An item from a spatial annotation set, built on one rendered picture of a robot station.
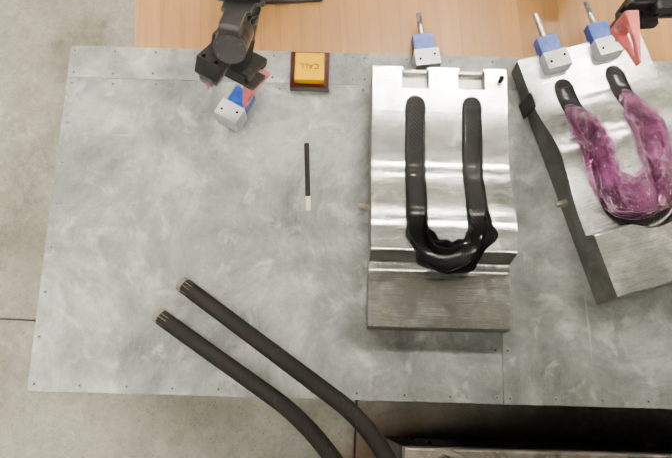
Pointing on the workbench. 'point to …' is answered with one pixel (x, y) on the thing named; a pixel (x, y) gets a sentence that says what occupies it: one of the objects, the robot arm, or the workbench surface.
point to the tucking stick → (307, 177)
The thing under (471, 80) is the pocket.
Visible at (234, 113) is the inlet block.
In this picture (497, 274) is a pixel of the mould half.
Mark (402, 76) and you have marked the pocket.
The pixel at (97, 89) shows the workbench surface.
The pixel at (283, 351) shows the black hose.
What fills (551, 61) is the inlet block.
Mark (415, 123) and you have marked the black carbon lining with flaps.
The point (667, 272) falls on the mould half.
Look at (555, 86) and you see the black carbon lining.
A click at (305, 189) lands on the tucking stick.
